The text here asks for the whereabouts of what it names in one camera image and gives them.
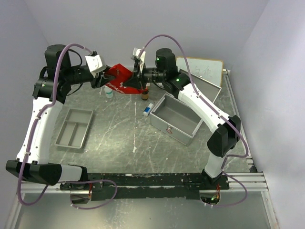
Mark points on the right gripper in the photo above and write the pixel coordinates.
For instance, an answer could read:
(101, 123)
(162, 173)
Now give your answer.
(137, 81)

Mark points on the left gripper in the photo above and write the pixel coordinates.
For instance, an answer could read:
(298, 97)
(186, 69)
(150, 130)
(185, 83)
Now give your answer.
(103, 79)

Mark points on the red first aid kit pouch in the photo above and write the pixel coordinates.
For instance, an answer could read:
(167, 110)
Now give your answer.
(121, 74)

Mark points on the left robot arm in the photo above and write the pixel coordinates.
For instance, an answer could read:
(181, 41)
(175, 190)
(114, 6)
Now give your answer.
(66, 65)

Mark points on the brown medicine bottle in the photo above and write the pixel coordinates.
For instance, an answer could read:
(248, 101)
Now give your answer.
(145, 94)

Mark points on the white blue tube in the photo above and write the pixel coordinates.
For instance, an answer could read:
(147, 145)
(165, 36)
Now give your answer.
(148, 109)

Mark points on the grey metal case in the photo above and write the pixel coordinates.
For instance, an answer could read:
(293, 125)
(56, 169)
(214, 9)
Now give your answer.
(175, 119)

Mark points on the grey plastic divided tray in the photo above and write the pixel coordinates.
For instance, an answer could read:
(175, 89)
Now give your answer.
(74, 128)

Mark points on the small whiteboard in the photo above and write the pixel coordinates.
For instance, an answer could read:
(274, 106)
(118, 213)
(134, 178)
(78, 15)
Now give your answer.
(208, 69)

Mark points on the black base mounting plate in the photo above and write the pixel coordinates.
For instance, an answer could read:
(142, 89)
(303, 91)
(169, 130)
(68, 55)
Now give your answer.
(120, 193)

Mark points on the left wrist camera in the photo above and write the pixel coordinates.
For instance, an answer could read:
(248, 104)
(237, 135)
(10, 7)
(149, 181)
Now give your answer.
(96, 63)

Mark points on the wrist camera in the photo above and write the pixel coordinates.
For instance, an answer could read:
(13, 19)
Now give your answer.
(138, 56)
(96, 63)

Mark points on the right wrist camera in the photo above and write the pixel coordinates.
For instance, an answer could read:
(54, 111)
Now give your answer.
(138, 56)

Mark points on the aluminium frame rail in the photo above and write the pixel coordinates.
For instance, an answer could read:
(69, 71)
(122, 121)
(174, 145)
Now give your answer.
(190, 181)

